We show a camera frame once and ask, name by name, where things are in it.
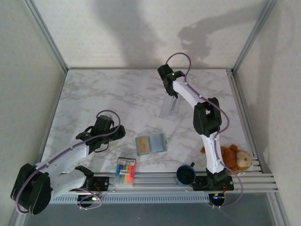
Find clear acrylic card stand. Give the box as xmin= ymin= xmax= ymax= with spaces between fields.
xmin=159 ymin=95 xmax=182 ymax=121

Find coloured marker pack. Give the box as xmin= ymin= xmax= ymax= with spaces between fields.
xmin=114 ymin=157 xmax=137 ymax=188

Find aluminium table edge rails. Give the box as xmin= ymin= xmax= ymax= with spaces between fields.
xmin=22 ymin=158 xmax=278 ymax=195

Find dark blue mug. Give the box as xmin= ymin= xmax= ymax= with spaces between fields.
xmin=175 ymin=161 xmax=196 ymax=187

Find brown teddy bear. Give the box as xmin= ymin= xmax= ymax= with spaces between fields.
xmin=199 ymin=143 xmax=253 ymax=175

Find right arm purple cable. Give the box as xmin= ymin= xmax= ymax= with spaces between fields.
xmin=164 ymin=52 xmax=243 ymax=209

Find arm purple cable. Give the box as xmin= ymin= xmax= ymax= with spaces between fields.
xmin=16 ymin=110 xmax=122 ymax=214
xmin=164 ymin=52 xmax=243 ymax=209

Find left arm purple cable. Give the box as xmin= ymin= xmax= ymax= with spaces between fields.
xmin=16 ymin=110 xmax=122 ymax=214

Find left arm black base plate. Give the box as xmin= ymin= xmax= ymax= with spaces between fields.
xmin=75 ymin=176 xmax=110 ymax=192

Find aluminium side rail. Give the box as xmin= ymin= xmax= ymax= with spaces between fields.
xmin=226 ymin=69 xmax=291 ymax=226

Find grey slotted cable duct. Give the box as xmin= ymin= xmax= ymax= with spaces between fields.
xmin=50 ymin=194 xmax=211 ymax=204

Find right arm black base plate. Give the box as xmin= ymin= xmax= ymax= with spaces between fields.
xmin=191 ymin=175 xmax=234 ymax=192

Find aluminium frame post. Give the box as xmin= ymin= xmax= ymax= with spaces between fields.
xmin=22 ymin=0 xmax=70 ymax=73
xmin=231 ymin=0 xmax=278 ymax=74

